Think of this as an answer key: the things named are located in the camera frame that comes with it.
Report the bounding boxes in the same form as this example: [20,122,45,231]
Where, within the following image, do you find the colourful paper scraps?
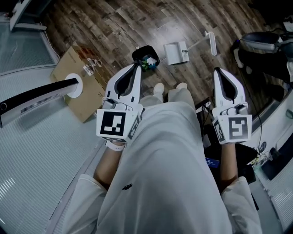
[141,54,159,72]

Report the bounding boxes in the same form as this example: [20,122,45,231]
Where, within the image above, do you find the cardboard box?
[49,42,108,123]

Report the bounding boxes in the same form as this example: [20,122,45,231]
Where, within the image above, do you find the white dustpan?
[163,31,217,66]

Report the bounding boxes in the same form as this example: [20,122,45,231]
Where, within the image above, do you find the person's left forearm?
[93,146,125,190]

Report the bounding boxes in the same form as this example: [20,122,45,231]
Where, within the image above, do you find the white desk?
[9,0,48,32]

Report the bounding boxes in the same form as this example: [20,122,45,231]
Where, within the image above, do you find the tangle of cables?
[249,141,268,165]

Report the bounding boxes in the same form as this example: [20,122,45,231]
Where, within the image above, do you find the person's white shirt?
[51,101,263,234]

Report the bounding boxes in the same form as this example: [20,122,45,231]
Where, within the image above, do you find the round white monitor base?
[64,73,83,98]

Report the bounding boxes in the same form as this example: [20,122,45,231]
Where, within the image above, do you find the white wristband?
[105,140,126,152]

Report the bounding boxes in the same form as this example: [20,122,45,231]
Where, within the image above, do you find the person's white left shoe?
[153,82,165,94]

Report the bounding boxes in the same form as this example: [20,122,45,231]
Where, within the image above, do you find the person's right forearm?
[219,143,239,191]

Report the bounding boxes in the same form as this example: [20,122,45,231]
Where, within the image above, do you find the person's white trousers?
[139,88,196,108]

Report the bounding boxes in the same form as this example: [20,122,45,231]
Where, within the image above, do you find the black monitor stand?
[260,137,293,181]

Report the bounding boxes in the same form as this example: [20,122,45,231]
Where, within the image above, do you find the black waste bin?
[132,45,160,73]

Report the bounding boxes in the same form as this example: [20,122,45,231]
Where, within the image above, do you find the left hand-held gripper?
[96,64,144,144]

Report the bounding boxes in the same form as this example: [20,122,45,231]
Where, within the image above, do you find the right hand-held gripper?
[212,67,253,145]

